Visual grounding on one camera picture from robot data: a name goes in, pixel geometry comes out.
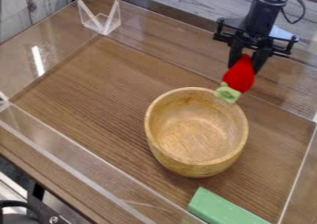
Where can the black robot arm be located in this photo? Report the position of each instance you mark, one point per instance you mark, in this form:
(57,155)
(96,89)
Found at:
(270,8)

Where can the clear acrylic corner bracket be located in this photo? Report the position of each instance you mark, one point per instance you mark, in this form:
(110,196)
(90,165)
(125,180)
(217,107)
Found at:
(101,23)

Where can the wooden bowl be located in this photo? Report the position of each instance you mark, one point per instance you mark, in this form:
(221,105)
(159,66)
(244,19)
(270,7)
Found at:
(196,132)

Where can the green foam block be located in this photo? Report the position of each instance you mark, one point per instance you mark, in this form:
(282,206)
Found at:
(216,210)

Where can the black table leg bracket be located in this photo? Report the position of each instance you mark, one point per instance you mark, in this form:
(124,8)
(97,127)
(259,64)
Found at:
(56,211)

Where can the red plush strawberry toy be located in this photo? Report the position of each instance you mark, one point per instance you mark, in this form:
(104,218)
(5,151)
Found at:
(239,80)

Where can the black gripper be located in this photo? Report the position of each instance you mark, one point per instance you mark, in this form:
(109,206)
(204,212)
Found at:
(258,34)

